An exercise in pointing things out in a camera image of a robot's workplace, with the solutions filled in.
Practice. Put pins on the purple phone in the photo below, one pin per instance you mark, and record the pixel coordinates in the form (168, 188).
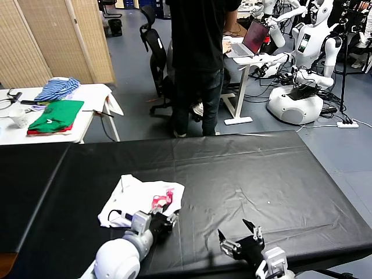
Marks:
(37, 108)

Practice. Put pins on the white power strip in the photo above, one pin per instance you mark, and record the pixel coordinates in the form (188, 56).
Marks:
(347, 123)

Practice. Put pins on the black office chair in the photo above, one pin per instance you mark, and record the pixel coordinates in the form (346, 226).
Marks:
(154, 43)

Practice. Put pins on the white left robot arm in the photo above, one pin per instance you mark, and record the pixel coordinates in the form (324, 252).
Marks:
(116, 258)

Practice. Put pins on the black phone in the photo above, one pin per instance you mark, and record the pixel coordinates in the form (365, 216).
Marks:
(27, 102)

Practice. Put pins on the black trash bin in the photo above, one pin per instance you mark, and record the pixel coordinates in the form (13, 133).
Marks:
(115, 27)

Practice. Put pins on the white t-shirt with pink print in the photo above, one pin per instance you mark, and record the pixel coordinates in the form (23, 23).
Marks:
(133, 197)

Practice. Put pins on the white humanoid robot with screen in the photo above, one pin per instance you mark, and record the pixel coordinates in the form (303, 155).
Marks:
(293, 112)

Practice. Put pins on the silver open laptop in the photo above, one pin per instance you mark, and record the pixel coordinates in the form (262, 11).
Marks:
(255, 35)

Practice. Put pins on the white paper cup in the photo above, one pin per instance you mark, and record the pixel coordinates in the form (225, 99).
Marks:
(18, 119)

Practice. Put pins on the white side table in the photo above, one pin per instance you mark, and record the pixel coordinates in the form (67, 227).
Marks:
(87, 122)

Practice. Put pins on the black power adapter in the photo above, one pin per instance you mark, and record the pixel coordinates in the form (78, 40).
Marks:
(328, 109)

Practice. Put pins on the white standing desk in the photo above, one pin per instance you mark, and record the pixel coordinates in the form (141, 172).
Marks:
(242, 87)

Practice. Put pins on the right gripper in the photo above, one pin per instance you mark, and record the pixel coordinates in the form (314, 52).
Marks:
(261, 255)

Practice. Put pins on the standing person in black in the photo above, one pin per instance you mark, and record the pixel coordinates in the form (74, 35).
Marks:
(197, 43)

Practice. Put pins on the black tripod stand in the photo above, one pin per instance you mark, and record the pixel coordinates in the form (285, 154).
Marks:
(344, 72)

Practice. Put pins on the bamboo folding screen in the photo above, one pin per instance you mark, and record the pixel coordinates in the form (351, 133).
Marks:
(43, 43)

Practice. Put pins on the black cantilever chair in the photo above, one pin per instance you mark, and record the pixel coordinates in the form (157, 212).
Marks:
(109, 8)

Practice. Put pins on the white cloth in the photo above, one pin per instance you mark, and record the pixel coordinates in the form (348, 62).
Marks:
(93, 96)

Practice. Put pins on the green folded t-shirt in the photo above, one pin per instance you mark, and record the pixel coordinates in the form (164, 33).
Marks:
(58, 113)

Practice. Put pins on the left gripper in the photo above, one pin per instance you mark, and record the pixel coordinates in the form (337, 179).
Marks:
(151, 223)

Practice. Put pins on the red folded garment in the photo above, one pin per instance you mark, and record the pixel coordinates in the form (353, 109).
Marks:
(36, 132)

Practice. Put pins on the blue striped garment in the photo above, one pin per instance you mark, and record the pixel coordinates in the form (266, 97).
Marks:
(56, 88)

